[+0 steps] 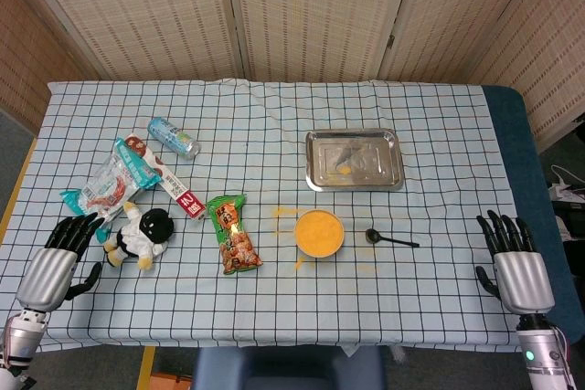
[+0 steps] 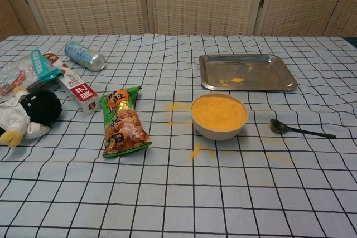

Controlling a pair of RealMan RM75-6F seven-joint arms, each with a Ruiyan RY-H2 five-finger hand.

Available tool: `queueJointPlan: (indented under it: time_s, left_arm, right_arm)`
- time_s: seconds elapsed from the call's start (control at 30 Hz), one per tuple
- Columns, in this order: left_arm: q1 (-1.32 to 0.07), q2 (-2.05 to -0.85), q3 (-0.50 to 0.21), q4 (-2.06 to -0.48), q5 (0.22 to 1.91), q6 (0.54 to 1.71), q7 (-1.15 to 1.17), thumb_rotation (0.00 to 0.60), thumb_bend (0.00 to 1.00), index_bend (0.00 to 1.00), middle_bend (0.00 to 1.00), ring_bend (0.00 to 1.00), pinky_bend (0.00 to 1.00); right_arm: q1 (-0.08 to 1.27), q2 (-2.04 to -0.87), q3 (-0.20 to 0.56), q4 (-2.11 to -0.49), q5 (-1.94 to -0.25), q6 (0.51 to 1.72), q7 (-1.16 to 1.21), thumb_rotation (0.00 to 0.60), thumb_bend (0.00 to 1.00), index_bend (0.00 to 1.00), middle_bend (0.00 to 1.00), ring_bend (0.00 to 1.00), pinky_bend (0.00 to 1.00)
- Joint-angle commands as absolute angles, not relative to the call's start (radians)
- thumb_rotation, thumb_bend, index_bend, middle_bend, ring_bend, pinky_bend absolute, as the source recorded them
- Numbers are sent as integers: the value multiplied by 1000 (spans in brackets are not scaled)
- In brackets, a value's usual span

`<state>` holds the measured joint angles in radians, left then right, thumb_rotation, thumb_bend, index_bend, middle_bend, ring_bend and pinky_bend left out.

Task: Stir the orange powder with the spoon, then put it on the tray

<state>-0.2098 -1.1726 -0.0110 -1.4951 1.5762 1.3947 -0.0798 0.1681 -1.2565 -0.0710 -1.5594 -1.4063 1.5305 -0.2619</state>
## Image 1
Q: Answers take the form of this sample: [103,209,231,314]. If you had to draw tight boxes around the black equipment pile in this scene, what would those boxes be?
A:
[550,197,585,243]

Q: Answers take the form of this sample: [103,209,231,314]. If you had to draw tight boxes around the beige folding screen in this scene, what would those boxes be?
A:
[0,0,585,154]

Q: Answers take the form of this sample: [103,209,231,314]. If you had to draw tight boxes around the green snack bag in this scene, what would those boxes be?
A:
[206,194,265,277]

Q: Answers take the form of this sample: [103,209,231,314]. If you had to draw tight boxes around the bowl of orange powder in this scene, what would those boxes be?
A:
[293,208,346,259]

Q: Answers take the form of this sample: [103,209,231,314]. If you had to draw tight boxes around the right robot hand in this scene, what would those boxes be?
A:
[474,209,557,316]

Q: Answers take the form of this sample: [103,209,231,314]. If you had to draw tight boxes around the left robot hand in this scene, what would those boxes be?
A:
[16,211,106,314]

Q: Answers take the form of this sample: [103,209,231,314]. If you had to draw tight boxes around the long red white box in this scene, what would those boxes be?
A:
[123,133,206,223]

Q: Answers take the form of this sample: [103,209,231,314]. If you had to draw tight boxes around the black white plush toy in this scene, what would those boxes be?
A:
[102,201,176,271]

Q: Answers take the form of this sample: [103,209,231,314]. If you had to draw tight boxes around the blue padded table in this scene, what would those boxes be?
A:
[482,84,585,351]

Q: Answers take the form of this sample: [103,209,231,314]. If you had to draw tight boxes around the blue chair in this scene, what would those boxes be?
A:
[191,344,388,390]

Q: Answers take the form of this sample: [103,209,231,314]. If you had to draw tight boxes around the stainless steel tray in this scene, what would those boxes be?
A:
[304,128,405,194]

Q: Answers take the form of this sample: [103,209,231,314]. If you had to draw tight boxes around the blue checkered tablecloth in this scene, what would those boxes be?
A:
[0,78,550,355]

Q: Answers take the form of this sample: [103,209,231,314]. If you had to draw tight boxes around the black spoon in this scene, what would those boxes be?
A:
[365,228,420,248]

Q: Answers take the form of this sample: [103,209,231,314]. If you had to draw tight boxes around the teal clear snack bag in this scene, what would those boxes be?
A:
[60,137,165,242]

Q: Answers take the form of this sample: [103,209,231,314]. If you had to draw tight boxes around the blue drink can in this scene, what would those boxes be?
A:
[146,117,202,162]

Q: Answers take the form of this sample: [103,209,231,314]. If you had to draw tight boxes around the white cable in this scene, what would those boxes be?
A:
[549,163,585,193]

